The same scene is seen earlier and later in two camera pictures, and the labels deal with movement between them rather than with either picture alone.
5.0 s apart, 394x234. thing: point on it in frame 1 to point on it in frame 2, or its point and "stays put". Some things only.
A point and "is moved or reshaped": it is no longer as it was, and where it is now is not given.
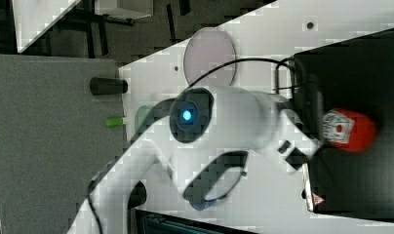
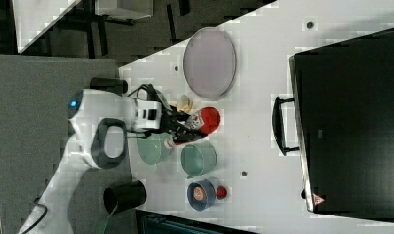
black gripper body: [312, 112] to [174, 122]
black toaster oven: [367, 73] stays put
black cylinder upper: [107, 86] stays put
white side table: [33, 18] stays put
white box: [124, 9] stays put
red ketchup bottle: [348, 130] is moved or reshaped
